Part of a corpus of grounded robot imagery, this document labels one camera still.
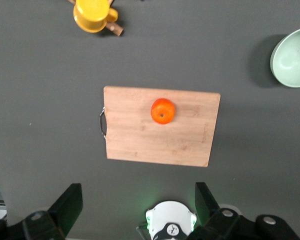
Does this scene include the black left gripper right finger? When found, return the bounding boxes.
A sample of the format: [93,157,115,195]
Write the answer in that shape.
[189,181,300,240]

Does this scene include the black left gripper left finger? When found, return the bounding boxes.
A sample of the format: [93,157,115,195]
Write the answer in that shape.
[0,183,84,240]

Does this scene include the orange fruit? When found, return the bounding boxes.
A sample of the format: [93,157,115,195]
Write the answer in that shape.
[150,97,176,125]

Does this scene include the wooden cutting board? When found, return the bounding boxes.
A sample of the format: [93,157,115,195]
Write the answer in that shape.
[98,85,221,168]

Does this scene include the light green bowl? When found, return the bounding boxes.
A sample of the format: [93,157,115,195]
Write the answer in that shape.
[269,26,300,88]

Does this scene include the wooden mug rack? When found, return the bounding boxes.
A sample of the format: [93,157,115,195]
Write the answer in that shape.
[66,0,125,37]

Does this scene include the yellow mug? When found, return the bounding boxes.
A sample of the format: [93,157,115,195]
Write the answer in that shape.
[72,0,119,34]

